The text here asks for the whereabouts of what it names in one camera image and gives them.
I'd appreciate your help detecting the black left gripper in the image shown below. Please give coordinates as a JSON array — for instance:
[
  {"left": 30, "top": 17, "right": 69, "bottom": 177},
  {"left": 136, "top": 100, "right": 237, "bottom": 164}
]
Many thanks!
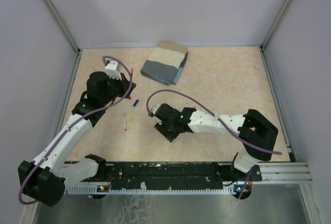
[{"left": 100, "top": 71, "right": 136, "bottom": 105}]

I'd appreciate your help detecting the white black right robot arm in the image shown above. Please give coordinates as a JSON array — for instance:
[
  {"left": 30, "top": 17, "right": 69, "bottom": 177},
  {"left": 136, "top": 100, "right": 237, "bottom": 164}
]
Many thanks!
[{"left": 151, "top": 103, "right": 279, "bottom": 181}]

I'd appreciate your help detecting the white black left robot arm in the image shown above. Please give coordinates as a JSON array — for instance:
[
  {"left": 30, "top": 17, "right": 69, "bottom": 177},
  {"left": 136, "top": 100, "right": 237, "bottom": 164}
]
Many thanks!
[{"left": 18, "top": 70, "right": 136, "bottom": 206}]

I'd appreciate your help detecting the small white red-end pen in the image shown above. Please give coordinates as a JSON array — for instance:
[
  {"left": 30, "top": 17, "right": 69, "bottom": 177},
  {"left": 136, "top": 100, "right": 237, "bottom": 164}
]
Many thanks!
[{"left": 122, "top": 115, "right": 127, "bottom": 130}]

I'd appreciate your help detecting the folded grey beige cloth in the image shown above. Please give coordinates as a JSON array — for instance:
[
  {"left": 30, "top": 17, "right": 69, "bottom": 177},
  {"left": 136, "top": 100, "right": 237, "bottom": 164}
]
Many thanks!
[{"left": 140, "top": 41, "right": 188, "bottom": 85}]

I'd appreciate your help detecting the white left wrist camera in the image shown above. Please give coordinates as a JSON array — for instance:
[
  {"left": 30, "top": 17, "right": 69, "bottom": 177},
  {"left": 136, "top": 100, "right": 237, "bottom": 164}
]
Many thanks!
[{"left": 104, "top": 61, "right": 122, "bottom": 81}]

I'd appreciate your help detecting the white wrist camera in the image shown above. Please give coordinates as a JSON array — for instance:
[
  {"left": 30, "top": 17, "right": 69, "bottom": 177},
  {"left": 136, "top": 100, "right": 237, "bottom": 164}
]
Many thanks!
[
  {"left": 104, "top": 61, "right": 122, "bottom": 81},
  {"left": 148, "top": 104, "right": 160, "bottom": 117}
]

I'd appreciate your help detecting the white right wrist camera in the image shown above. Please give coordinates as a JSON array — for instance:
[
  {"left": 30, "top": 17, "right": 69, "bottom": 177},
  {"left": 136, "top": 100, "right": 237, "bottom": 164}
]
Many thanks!
[{"left": 148, "top": 104, "right": 160, "bottom": 117}]

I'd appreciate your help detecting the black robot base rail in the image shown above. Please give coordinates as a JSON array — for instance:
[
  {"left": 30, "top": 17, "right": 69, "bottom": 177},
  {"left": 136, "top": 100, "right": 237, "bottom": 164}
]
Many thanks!
[{"left": 68, "top": 162, "right": 262, "bottom": 196}]

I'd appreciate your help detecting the aluminium frame post left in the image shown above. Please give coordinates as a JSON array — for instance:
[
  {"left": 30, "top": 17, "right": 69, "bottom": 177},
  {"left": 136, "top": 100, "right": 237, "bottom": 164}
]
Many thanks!
[{"left": 42, "top": 0, "right": 81, "bottom": 54}]

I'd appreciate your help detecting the aluminium frame post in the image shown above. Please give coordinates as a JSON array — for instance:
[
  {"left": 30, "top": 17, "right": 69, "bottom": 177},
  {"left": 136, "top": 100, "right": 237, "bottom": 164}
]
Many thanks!
[
  {"left": 260, "top": 0, "right": 293, "bottom": 52},
  {"left": 42, "top": 0, "right": 81, "bottom": 54}
]

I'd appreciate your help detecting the aluminium frame post right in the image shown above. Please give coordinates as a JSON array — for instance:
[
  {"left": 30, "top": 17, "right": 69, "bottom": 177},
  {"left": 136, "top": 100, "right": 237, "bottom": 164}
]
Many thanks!
[{"left": 260, "top": 0, "right": 293, "bottom": 52}]

